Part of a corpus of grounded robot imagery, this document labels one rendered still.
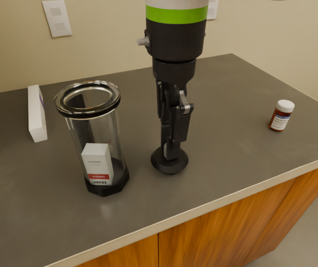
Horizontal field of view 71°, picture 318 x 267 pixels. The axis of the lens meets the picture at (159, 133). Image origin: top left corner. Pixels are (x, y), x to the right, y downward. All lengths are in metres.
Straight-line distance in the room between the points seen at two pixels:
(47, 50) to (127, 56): 0.31
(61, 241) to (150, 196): 0.19
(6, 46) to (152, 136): 0.62
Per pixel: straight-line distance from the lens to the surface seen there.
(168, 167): 0.51
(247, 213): 0.78
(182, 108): 0.37
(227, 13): 1.20
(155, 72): 0.39
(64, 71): 1.01
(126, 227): 0.47
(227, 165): 0.58
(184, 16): 0.34
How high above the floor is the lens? 1.36
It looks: 40 degrees down
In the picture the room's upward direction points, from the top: straight up
